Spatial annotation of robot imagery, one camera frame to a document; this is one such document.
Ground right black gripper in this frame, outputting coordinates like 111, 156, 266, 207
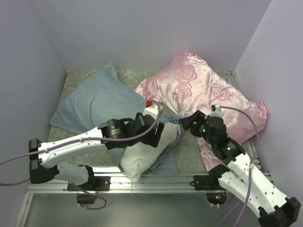
178, 110, 215, 146

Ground white pillow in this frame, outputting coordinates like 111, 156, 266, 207
120, 122, 180, 183

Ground green beige patchwork pillowcase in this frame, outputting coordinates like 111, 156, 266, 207
49, 62, 184, 175

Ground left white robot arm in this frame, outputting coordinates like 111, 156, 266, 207
28, 113, 164, 190

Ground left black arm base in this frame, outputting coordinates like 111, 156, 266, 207
67, 176, 111, 210

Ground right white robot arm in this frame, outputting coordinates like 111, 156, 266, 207
180, 111, 301, 227

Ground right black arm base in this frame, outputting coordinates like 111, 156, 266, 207
190, 175, 227, 207

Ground pink rose satin pillow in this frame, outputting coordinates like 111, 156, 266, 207
134, 51, 270, 171

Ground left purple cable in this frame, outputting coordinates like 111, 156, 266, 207
0, 100, 164, 187

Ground purple cable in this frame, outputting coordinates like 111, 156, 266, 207
217, 105, 260, 227
0, 100, 164, 187

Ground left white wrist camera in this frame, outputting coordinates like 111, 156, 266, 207
143, 100, 163, 121

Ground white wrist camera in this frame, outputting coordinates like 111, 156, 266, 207
208, 104, 223, 118
143, 100, 163, 121

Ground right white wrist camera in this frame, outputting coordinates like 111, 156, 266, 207
208, 104, 223, 118

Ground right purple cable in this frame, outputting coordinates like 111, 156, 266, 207
217, 105, 260, 227

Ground aluminium front rail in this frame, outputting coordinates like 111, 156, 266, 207
23, 172, 237, 195

